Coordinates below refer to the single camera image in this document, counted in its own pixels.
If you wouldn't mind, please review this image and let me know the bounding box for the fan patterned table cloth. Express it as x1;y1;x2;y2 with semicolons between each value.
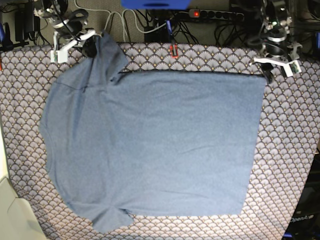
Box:
0;46;320;240

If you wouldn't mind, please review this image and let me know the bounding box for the blue box overhead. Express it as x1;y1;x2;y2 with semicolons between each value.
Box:
121;0;191;10

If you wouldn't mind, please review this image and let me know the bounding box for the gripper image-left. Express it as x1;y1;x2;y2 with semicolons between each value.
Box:
51;18;97;58

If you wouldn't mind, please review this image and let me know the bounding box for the black power strip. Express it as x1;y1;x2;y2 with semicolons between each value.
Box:
187;9;245;22

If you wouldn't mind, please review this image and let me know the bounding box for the black OpenArm base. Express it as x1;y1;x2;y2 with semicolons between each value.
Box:
282;153;320;240

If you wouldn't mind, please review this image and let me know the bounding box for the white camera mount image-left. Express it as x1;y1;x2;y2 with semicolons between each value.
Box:
50;28;102;64

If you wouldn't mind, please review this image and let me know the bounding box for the black power adapter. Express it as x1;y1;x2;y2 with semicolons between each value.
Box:
14;0;40;42

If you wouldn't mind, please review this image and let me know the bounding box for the red black clamp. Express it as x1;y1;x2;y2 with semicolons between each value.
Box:
169;44;179;59

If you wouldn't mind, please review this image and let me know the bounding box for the blue grey T-shirt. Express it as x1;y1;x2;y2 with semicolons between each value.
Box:
39;34;266;233

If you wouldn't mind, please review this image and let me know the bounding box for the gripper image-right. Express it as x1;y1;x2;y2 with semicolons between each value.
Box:
261;34;290;84

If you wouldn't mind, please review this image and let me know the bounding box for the white cable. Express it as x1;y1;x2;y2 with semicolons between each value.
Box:
74;0;168;42

